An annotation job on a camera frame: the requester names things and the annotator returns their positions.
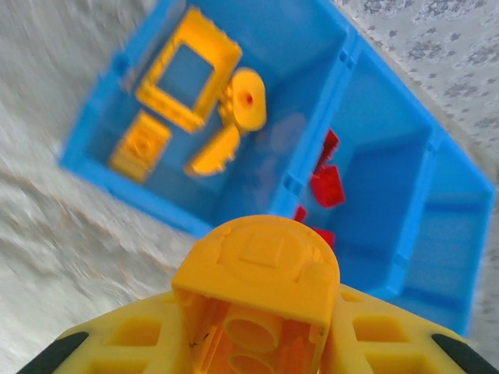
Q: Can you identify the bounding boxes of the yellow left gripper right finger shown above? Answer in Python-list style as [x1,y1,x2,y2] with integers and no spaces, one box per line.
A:
[319,286,499,374]

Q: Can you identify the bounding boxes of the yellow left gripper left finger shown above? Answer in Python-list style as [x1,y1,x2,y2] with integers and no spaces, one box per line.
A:
[23,290,196,374]

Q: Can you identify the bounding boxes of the yellow rounded-top lego brick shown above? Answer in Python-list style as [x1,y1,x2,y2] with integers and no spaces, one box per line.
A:
[171,214,341,374]

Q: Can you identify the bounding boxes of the red lego brick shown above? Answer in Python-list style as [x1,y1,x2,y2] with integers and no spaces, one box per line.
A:
[292,205,337,251]
[310,164,347,210]

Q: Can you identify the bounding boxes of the yellow half-round lego brick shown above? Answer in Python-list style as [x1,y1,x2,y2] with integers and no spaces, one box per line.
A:
[183,124,241,178]

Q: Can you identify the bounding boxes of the yellow square lego brick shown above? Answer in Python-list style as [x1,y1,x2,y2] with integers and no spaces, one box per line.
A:
[108,112,172,184]

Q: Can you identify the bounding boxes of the yellow round disc lego piece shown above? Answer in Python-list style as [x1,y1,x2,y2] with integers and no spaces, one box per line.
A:
[218,66,268,136]

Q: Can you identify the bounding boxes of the yellow lego window frame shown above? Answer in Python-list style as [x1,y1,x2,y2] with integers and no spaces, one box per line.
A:
[134,5,243,136]

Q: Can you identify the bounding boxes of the blue three-compartment plastic bin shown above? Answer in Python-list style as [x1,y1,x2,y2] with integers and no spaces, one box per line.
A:
[56,0,498,338]

